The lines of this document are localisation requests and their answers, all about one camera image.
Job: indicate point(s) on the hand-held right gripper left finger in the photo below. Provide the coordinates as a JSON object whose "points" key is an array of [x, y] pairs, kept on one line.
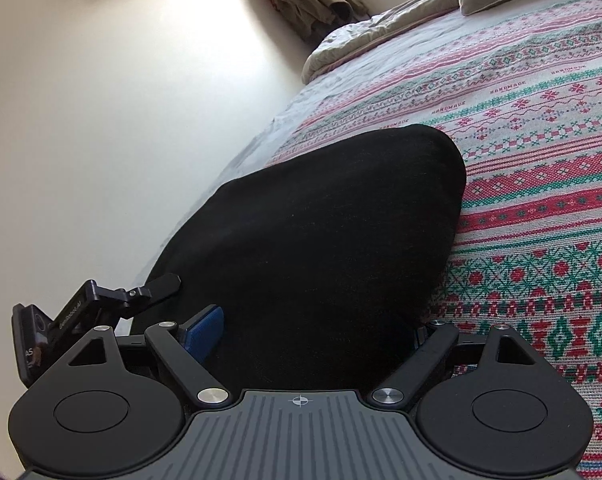
{"points": [[206, 332]]}

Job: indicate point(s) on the grey duvet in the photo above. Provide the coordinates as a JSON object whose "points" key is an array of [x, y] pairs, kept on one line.
{"points": [[371, 35]]}

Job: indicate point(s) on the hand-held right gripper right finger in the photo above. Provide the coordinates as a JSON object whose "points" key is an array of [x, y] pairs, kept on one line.
{"points": [[433, 347]]}

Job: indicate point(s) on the black pants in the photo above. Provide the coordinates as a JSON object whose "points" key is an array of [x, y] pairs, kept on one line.
{"points": [[306, 260]]}

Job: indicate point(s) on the patterned red green blanket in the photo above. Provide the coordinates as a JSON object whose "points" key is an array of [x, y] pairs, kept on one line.
{"points": [[531, 160]]}

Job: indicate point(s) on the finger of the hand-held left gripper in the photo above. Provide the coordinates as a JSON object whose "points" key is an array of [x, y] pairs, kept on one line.
{"points": [[158, 287]]}

